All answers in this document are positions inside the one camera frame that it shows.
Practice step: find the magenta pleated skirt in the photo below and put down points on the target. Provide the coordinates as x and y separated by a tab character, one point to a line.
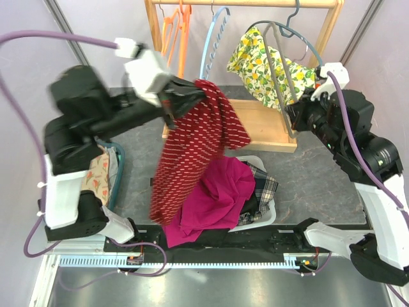
213	207

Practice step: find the navy plaid skirt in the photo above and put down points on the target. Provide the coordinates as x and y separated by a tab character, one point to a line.
264	191

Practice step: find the blue grey hanger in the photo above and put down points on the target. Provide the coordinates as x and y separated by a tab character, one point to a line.
287	32

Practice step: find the tulip print cloth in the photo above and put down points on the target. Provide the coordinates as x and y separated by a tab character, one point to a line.
97	178

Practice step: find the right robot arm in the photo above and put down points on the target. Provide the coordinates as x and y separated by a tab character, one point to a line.
342	122

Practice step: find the white cable duct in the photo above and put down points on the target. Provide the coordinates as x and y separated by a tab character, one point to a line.
132	262

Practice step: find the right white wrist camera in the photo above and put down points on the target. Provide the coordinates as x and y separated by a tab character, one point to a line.
326	72

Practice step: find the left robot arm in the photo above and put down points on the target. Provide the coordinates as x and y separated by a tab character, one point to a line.
89	113

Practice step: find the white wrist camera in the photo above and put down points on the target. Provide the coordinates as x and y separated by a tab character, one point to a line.
326	72
146	69

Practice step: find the teal laundry basket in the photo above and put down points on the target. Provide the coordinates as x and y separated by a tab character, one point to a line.
116	152

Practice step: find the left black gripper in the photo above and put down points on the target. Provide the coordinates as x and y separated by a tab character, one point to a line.
179	98

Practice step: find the wooden clothes rack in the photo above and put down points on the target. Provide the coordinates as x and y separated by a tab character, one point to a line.
266	126

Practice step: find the light blue hanger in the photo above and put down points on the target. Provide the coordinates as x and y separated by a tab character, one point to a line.
214	35

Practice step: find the red polka dot skirt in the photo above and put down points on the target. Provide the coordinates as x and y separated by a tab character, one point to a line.
200	137

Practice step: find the lemon print skirt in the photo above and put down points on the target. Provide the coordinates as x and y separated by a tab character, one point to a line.
249	61

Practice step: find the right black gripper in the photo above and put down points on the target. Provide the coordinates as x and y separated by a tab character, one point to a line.
297	110

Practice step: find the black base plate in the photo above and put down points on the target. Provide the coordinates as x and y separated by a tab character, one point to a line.
268	243

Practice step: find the orange hanger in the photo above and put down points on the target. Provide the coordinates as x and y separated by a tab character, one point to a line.
186	11
170	29

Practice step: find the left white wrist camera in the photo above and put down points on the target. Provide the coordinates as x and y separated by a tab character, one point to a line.
146	69

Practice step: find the white perforated basket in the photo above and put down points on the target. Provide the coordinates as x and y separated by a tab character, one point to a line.
269	216

